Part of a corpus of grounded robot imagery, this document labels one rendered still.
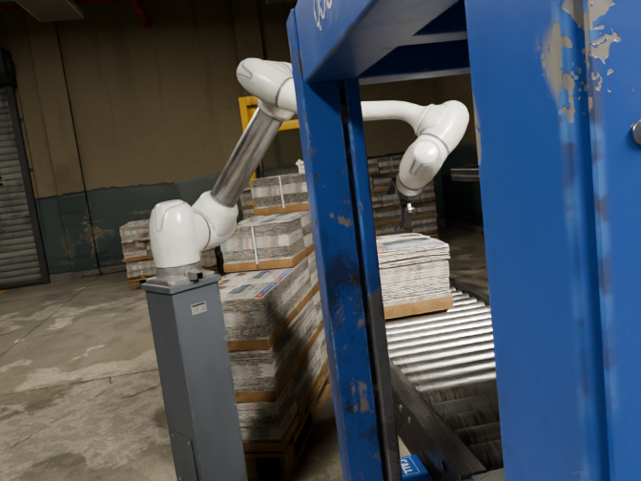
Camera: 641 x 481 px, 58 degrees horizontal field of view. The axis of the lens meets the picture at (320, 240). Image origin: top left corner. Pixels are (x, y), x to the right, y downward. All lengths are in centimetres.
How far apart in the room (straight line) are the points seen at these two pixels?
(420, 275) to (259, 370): 89
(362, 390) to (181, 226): 125
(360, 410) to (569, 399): 65
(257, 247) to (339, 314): 217
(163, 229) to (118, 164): 758
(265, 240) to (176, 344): 108
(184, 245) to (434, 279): 85
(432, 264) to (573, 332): 173
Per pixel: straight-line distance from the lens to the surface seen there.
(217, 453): 219
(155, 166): 946
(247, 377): 252
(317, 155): 79
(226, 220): 212
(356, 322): 83
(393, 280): 192
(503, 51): 25
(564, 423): 25
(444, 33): 65
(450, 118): 172
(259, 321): 242
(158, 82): 955
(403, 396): 136
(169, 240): 198
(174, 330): 201
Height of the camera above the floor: 135
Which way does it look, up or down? 8 degrees down
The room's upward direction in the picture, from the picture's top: 7 degrees counter-clockwise
